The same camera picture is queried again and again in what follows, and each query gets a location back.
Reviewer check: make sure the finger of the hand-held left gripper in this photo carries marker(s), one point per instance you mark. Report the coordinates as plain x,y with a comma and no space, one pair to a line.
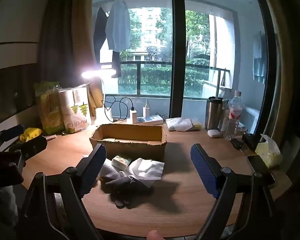
32,145
12,131

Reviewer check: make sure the paper cup pack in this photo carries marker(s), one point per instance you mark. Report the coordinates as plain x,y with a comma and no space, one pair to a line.
75,110

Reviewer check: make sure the dark window frame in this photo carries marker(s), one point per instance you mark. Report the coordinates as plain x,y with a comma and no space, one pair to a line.
178,55

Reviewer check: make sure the clear water bottle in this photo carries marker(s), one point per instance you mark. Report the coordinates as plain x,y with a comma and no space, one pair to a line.
233,120

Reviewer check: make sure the steel thermos cup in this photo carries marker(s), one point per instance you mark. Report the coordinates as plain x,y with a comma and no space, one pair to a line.
213,115

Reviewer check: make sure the yellow snack packet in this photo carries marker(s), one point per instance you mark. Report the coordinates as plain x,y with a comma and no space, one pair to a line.
31,133

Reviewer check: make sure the white power strip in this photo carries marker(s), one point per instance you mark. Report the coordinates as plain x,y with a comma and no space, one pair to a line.
152,120

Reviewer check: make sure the balcony railing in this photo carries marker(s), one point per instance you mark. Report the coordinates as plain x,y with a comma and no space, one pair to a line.
155,63

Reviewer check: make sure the yellow tissue pack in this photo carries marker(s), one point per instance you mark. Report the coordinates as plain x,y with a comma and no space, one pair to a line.
267,155

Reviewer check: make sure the white soft cloth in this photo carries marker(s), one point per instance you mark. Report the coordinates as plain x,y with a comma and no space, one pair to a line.
147,170

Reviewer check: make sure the cardboard box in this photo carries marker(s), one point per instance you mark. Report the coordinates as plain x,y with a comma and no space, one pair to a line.
130,150

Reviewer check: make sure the white mesh cloth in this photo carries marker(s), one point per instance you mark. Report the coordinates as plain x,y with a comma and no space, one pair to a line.
107,171

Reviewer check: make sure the green plastic packet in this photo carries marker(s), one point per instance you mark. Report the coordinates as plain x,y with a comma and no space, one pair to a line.
48,110

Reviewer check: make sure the brown paper bag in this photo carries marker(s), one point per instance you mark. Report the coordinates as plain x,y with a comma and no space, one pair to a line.
95,97

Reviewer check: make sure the hanging light blue towels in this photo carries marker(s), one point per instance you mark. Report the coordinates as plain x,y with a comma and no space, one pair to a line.
259,60

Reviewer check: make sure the slim white charger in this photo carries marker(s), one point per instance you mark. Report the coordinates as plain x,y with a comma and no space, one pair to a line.
146,110

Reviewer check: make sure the hanging dark garment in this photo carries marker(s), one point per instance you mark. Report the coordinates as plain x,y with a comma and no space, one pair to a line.
100,35

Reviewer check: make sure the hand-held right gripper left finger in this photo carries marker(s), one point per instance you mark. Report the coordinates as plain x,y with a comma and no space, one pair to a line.
91,172

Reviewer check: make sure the grey knit glove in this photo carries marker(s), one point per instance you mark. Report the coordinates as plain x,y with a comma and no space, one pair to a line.
125,187

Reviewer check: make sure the white lamp base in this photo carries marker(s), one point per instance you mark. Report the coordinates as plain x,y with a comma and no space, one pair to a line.
103,116

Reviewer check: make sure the person's left forearm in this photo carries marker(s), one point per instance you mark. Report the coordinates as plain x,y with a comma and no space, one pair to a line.
5,202

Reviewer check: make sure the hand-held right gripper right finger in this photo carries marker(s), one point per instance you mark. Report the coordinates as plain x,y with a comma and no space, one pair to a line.
205,172

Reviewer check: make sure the folded white towel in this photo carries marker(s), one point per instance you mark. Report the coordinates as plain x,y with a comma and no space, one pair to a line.
180,125

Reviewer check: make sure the small tissue pack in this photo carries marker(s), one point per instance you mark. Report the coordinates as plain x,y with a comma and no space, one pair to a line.
121,162

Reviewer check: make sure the brown curtain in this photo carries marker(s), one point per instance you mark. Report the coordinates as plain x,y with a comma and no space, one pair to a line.
65,30

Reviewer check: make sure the small white case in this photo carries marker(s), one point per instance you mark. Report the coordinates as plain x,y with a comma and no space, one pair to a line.
213,133

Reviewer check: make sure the wide white charger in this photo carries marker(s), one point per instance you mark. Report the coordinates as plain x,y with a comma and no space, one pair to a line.
133,117

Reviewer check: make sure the black key fob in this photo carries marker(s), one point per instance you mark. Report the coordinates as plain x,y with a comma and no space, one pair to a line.
248,142

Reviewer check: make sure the hanging white shirt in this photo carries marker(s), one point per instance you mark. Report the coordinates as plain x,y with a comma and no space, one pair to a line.
118,25

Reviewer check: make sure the person's right hand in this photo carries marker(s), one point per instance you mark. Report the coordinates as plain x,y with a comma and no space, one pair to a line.
154,236

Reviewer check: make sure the white flat stick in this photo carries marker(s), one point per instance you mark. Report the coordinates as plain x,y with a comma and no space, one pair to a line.
50,137

